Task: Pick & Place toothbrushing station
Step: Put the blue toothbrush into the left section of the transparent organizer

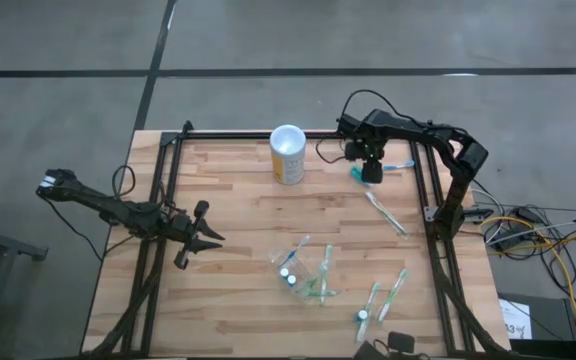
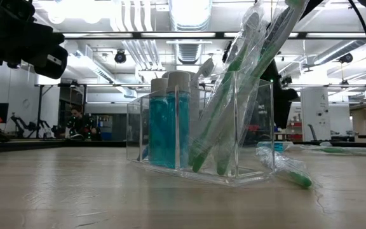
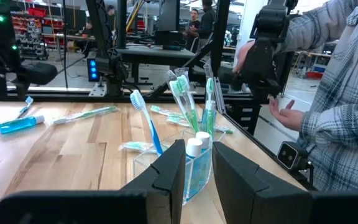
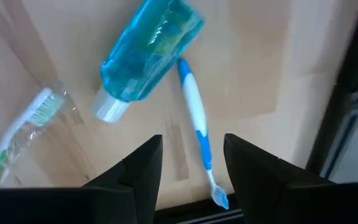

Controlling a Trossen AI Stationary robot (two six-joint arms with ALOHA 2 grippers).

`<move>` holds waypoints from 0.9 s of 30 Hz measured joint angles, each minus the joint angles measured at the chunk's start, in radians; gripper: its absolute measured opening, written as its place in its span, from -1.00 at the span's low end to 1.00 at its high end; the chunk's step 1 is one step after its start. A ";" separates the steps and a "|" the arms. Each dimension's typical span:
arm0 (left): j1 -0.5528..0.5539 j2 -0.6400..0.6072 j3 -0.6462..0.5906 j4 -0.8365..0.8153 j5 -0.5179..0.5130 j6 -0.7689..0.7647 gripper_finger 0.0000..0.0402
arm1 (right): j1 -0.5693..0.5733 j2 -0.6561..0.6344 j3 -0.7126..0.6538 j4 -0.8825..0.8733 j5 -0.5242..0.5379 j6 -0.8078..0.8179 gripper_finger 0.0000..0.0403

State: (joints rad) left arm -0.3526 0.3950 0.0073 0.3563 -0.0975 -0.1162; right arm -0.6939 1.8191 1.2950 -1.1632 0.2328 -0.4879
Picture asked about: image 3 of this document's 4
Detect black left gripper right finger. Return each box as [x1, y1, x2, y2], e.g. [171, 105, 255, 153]
[211, 141, 358, 224]

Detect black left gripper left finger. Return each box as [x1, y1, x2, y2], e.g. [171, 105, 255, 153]
[0, 139, 187, 224]

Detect clear acrylic organizer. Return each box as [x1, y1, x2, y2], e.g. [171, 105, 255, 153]
[133, 126, 226, 206]

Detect red parts shelving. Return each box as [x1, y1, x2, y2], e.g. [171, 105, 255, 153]
[11, 6, 65, 60]

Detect black box blue lights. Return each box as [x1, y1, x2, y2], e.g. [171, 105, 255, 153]
[86, 57, 101, 82]

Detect white toothbrush right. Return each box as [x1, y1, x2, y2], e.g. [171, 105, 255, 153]
[52, 105, 119, 126]

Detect person's hand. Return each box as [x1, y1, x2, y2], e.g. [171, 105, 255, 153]
[232, 39, 257, 75]
[268, 98, 306, 132]

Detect person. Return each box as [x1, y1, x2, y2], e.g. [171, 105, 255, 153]
[275, 0, 358, 192]
[183, 8, 202, 52]
[197, 0, 217, 49]
[106, 4, 117, 32]

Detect black workbench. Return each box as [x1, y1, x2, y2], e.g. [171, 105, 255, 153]
[116, 45, 198, 85]

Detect black monitor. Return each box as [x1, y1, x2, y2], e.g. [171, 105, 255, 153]
[158, 0, 181, 32]

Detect white pillar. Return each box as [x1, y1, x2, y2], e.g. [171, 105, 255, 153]
[234, 0, 260, 63]

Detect small black table camera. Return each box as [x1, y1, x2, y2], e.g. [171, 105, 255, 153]
[277, 141, 310, 171]

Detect silver aluminium rail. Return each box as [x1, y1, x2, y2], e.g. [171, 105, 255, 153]
[212, 77, 227, 115]

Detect black aluminium rig frame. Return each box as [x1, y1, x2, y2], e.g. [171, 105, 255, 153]
[0, 0, 316, 190]

